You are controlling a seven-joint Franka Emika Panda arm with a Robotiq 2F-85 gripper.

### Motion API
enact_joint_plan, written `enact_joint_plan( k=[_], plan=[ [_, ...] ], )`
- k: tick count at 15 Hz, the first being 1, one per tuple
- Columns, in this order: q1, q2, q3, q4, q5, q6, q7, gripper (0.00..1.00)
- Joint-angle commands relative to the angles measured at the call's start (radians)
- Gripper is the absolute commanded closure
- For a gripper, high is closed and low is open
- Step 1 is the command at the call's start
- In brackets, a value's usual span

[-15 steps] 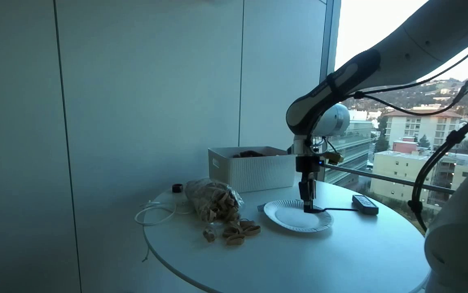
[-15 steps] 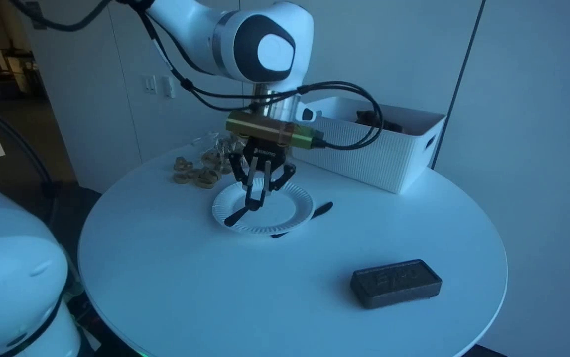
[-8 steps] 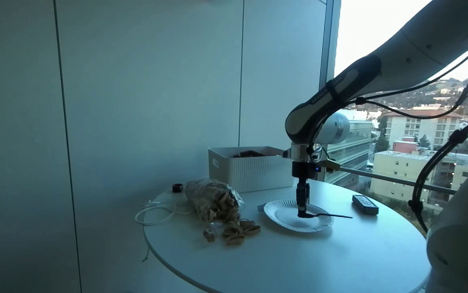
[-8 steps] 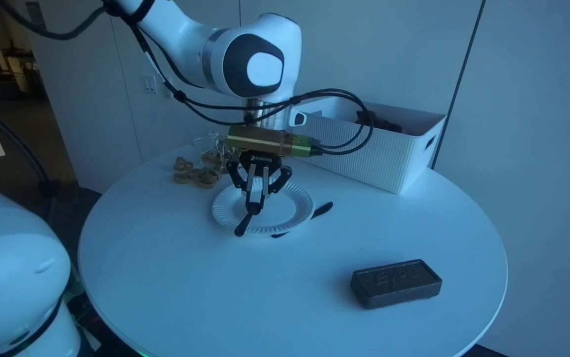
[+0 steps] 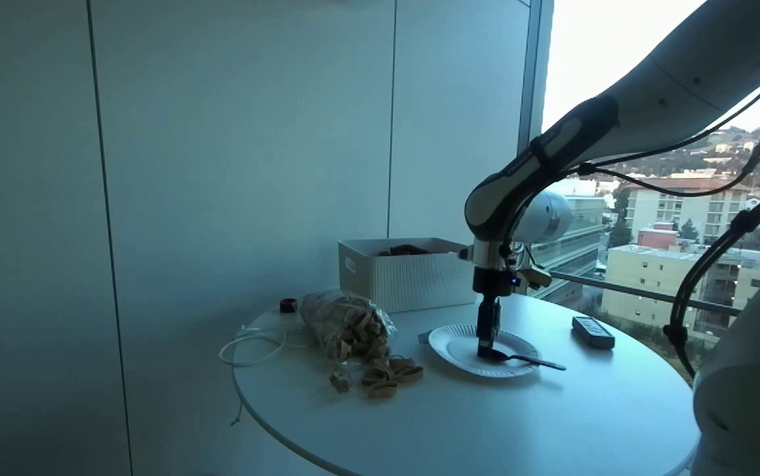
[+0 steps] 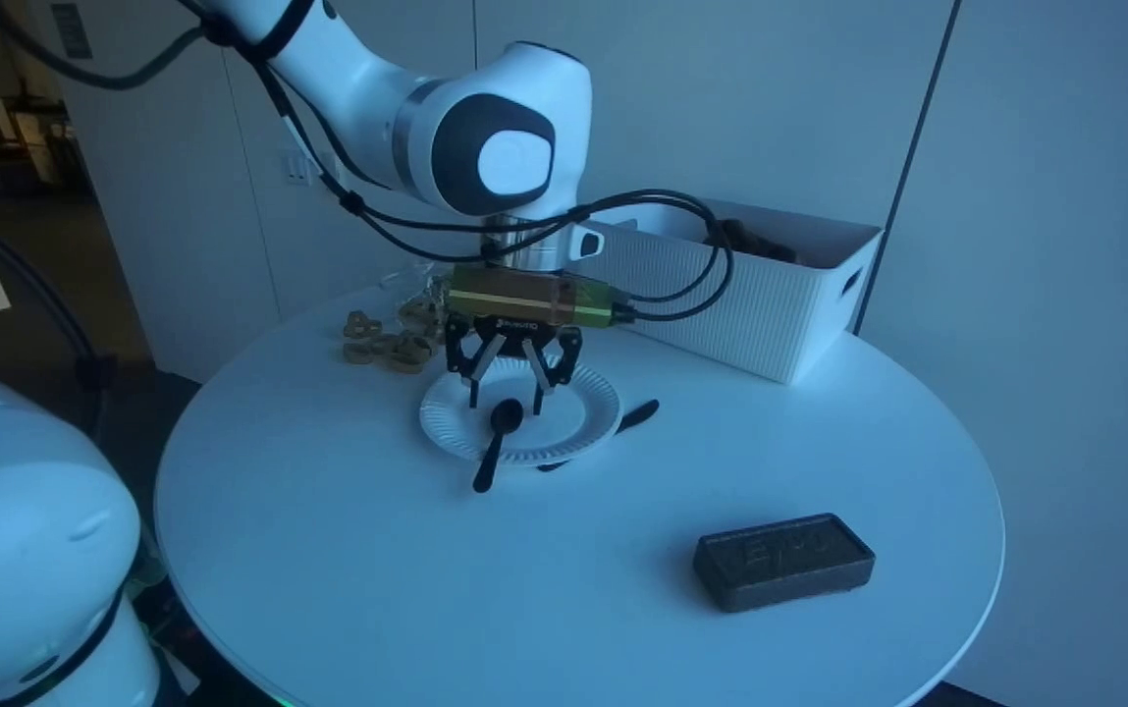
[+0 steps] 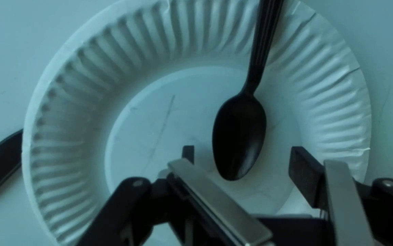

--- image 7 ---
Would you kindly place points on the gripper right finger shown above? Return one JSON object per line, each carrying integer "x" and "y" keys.
{"x": 346, "y": 201}

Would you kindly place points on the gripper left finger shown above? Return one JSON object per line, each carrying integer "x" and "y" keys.
{"x": 196, "y": 201}

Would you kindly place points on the black plastic spoon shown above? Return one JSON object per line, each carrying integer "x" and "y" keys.
{"x": 239, "y": 133}

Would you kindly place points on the white paper plate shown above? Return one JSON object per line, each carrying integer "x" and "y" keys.
{"x": 121, "y": 112}

